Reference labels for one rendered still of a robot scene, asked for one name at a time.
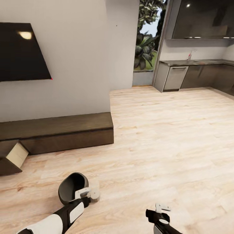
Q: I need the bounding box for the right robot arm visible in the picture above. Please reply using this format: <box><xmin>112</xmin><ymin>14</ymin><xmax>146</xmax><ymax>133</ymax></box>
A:
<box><xmin>146</xmin><ymin>203</ymin><xmax>183</xmax><ymax>234</ymax></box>

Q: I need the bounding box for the pillar candle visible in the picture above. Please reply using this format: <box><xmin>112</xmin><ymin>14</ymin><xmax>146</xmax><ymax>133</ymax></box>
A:
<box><xmin>90</xmin><ymin>188</ymin><xmax>100</xmax><ymax>202</ymax></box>

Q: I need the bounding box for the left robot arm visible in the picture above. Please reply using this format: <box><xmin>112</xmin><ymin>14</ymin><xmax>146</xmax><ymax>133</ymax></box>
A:
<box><xmin>15</xmin><ymin>188</ymin><xmax>91</xmax><ymax>234</ymax></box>

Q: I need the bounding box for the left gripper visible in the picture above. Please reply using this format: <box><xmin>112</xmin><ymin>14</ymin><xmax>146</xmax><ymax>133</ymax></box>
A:
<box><xmin>79</xmin><ymin>196</ymin><xmax>91</xmax><ymax>208</ymax></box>

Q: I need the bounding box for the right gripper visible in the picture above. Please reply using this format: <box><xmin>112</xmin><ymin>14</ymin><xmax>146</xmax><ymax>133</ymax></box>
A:
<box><xmin>146</xmin><ymin>209</ymin><xmax>170</xmax><ymax>223</ymax></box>

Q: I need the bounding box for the cauldron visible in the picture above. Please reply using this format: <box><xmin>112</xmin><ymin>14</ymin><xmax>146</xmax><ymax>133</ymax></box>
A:
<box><xmin>58</xmin><ymin>172</ymin><xmax>89</xmax><ymax>205</ymax></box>

